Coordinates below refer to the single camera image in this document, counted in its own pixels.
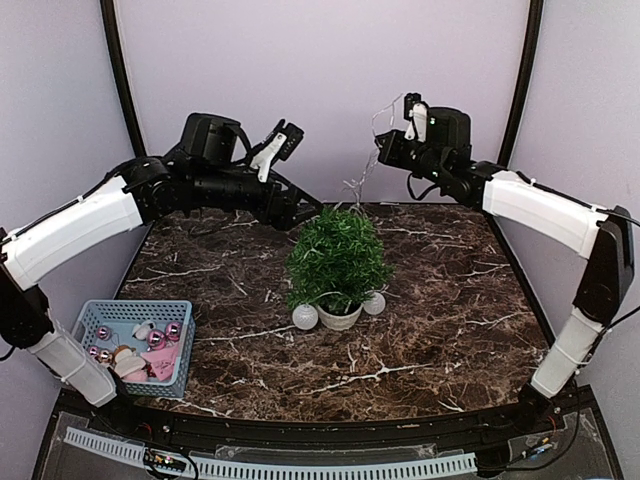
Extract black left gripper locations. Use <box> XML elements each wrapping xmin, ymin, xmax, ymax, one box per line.
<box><xmin>191</xmin><ymin>163</ymin><xmax>324</xmax><ymax>229</ymax></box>

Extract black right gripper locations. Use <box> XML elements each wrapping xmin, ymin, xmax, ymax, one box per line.
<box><xmin>376</xmin><ymin>129</ymin><xmax>448</xmax><ymax>185</ymax></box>

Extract small green christmas tree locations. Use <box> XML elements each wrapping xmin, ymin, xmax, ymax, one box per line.
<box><xmin>286</xmin><ymin>207</ymin><xmax>393</xmax><ymax>331</ymax></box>

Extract white ball string lights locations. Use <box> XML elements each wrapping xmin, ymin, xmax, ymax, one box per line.
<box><xmin>292</xmin><ymin>93</ymin><xmax>403</xmax><ymax>331</ymax></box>

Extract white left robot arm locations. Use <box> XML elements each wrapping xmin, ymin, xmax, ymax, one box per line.
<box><xmin>1</xmin><ymin>113</ymin><xmax>322</xmax><ymax>436</ymax></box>

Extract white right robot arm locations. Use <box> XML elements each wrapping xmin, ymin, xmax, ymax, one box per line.
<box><xmin>375</xmin><ymin>93</ymin><xmax>637</xmax><ymax>434</ymax></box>

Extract pink bauble ornaments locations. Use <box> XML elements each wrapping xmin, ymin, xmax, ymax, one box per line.
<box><xmin>87</xmin><ymin>320</ymin><xmax>183</xmax><ymax>383</ymax></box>

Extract light blue plastic basket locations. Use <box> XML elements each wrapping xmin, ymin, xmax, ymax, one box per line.
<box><xmin>74</xmin><ymin>300</ymin><xmax>195</xmax><ymax>398</ymax></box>

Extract white perforated cable tray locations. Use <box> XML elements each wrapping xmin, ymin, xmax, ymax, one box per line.
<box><xmin>63</xmin><ymin>427</ymin><xmax>477</xmax><ymax>479</ymax></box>

